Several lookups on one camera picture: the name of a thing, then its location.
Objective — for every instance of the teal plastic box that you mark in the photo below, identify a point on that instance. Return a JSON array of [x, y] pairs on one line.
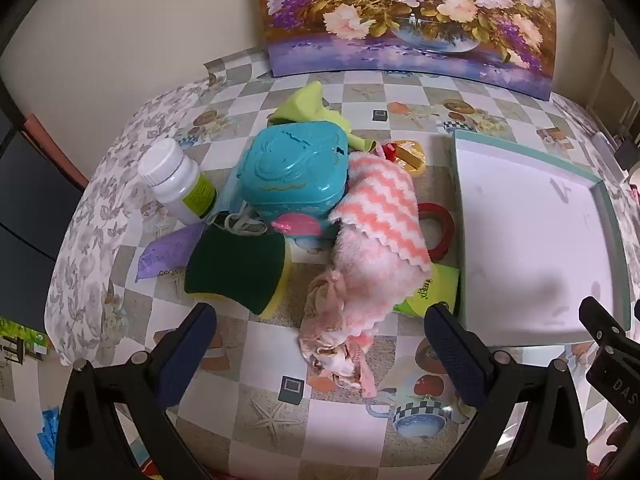
[[290, 165]]

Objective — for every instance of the green tissue packet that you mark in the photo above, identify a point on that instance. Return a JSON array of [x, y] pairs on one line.
[[435, 285]]

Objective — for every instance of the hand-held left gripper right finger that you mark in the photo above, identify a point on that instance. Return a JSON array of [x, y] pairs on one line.
[[452, 360]]

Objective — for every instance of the checked tablecloth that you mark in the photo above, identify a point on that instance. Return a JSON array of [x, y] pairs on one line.
[[225, 350]]

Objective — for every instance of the blue face mask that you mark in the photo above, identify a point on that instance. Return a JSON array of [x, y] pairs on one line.
[[245, 225]]

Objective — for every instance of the dark cabinet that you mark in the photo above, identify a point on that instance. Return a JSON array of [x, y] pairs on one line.
[[25, 210]]

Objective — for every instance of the white bottle with green label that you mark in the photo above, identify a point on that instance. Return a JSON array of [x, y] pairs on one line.
[[170, 180]]

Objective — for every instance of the flower painting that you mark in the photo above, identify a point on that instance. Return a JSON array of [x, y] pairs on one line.
[[400, 10]]

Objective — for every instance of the white tray with teal rim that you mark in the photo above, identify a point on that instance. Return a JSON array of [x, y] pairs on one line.
[[525, 235]]

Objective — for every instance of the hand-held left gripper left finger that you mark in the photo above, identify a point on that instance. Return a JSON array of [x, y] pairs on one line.
[[187, 360]]

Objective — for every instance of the green and yellow sponge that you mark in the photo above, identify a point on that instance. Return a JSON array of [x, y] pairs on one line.
[[230, 270]]

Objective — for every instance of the lavender packet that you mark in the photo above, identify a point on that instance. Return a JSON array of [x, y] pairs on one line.
[[165, 255]]

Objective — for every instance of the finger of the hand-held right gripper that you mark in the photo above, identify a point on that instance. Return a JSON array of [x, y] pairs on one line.
[[612, 345]]

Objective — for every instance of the yellow-green cloth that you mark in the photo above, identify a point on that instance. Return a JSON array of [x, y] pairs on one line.
[[305, 105]]

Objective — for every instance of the grey leaf-print cloth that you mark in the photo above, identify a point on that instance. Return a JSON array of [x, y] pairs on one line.
[[95, 200]]

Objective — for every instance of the yellow and red toy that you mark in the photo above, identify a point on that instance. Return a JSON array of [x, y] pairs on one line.
[[407, 152]]

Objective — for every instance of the pink and white striped cloth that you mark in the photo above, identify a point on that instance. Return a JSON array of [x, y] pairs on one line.
[[380, 195]]

